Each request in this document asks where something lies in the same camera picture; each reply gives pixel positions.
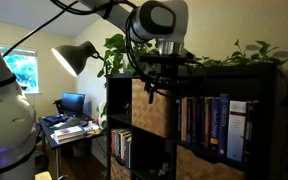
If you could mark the dark grey floor lamp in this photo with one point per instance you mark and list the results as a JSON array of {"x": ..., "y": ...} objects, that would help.
[{"x": 74, "y": 56}]

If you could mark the beige box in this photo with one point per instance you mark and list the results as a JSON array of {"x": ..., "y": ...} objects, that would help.
[{"x": 43, "y": 176}]

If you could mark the brown book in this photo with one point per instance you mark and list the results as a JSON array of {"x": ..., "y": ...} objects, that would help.
[{"x": 208, "y": 123}]

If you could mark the black book with blue band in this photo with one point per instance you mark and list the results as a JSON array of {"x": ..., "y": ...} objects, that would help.
[{"x": 189, "y": 120}]

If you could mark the small grey stone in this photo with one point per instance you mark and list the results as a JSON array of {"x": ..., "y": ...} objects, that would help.
[
  {"x": 166, "y": 166},
  {"x": 161, "y": 172},
  {"x": 152, "y": 172}
]

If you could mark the navy and yellow book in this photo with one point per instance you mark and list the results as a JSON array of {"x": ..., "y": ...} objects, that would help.
[{"x": 215, "y": 123}]

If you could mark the white rounded object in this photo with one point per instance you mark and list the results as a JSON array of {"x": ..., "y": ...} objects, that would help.
[{"x": 102, "y": 111}]

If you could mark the thin navy book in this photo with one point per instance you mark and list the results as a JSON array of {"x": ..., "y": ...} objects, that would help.
[{"x": 178, "y": 116}]

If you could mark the blue circuits textbook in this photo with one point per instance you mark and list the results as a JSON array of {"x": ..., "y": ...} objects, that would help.
[{"x": 223, "y": 123}]

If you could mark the bright window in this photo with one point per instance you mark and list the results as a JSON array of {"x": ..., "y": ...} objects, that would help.
[{"x": 20, "y": 70}]

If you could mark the green pothos plant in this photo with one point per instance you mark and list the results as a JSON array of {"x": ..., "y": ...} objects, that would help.
[{"x": 115, "y": 50}]

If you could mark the light blue book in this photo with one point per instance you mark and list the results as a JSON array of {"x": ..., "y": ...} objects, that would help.
[{"x": 117, "y": 143}]

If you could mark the black laptop screen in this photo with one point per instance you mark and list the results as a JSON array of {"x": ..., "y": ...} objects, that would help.
[{"x": 72, "y": 103}]

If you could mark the dark blue book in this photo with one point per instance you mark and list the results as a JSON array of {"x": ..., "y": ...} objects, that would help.
[{"x": 196, "y": 120}]

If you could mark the tan book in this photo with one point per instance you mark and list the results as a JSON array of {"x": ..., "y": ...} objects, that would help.
[{"x": 184, "y": 118}]

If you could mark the red book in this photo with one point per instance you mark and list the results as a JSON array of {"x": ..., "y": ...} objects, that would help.
[{"x": 112, "y": 141}]

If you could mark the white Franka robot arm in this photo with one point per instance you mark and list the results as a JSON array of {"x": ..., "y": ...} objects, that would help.
[{"x": 164, "y": 16}]

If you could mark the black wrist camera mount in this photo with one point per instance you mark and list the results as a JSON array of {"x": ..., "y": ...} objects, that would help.
[{"x": 164, "y": 59}]

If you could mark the yellow flat packet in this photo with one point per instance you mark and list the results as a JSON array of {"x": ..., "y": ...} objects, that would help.
[{"x": 95, "y": 132}]

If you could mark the grey thick book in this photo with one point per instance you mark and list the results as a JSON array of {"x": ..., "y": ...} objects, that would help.
[{"x": 70, "y": 139}]

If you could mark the white paperback book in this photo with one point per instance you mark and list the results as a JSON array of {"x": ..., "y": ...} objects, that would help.
[{"x": 69, "y": 131}]

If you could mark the black hardcover book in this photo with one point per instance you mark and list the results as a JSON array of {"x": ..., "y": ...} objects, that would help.
[{"x": 251, "y": 130}]

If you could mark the small white box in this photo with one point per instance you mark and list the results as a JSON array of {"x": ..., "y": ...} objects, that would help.
[{"x": 91, "y": 125}]

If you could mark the black cube bookshelf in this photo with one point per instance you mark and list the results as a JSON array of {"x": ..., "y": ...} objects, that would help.
[{"x": 267, "y": 116}]

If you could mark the grey rounded item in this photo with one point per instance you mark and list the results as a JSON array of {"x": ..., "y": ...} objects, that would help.
[{"x": 70, "y": 122}]

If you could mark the dark blue desk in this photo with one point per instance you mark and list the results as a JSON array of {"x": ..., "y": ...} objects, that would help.
[{"x": 46, "y": 131}]

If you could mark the blue cloth bag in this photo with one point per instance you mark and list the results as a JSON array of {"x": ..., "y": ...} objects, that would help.
[{"x": 54, "y": 118}]

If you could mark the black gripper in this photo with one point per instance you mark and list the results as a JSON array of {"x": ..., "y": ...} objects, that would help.
[{"x": 170, "y": 73}]

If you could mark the brown woven bamboo basket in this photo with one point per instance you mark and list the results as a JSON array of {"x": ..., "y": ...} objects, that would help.
[
  {"x": 204, "y": 166},
  {"x": 150, "y": 110},
  {"x": 119, "y": 173}
]

